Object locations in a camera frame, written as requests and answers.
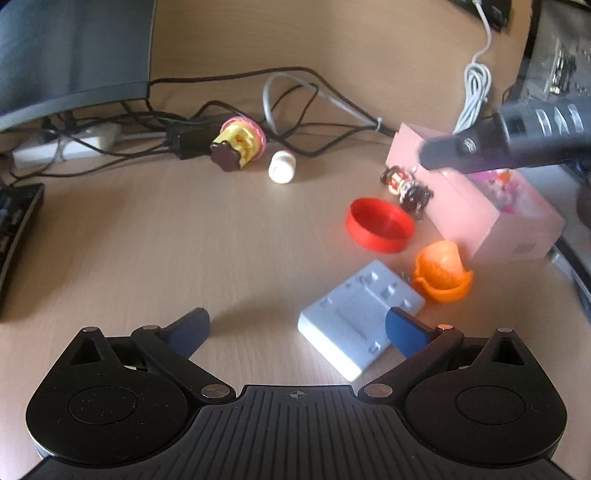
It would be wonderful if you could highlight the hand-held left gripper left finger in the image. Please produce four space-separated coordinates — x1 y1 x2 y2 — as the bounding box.
68 307 235 408

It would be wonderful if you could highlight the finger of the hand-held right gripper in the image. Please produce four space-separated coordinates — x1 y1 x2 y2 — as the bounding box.
418 121 513 176

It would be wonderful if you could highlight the black computer monitor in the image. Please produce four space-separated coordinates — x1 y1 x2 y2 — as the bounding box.
0 0 158 132

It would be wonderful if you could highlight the white plastic tray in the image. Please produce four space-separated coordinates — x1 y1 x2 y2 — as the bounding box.
298 259 426 381

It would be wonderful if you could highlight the wooden desktop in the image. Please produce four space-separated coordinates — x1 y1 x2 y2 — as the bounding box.
0 0 587 462

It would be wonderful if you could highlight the white coiled cable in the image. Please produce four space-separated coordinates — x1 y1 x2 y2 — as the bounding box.
452 0 492 134

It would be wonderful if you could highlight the small white bottle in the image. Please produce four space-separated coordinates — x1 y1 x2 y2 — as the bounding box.
268 150 296 184

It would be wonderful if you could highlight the black cable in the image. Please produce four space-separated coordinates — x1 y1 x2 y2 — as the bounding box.
148 67 384 158

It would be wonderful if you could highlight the black device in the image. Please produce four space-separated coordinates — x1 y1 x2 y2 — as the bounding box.
448 0 513 29

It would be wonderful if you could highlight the black power adapter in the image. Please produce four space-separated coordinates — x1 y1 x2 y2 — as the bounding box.
166 119 218 160

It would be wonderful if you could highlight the doll keychain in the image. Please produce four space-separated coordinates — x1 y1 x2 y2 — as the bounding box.
379 166 435 220

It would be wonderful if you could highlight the orange plastic toy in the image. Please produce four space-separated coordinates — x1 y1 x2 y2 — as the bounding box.
412 241 474 304

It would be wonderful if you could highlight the white power strip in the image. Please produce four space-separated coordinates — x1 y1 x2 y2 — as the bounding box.
11 124 122 168

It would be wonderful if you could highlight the pink plastic toy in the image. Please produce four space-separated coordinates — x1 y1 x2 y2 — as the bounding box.
475 168 532 213

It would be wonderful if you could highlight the grey cable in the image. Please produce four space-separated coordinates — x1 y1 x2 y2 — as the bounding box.
262 71 398 137

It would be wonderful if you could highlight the black keyboard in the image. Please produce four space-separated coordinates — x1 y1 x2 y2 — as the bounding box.
0 184 46 319

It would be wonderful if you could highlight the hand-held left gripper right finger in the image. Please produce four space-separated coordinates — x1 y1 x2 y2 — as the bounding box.
358 306 533 408

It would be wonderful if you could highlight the pink cardboard box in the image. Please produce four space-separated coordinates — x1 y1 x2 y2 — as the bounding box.
385 122 566 264

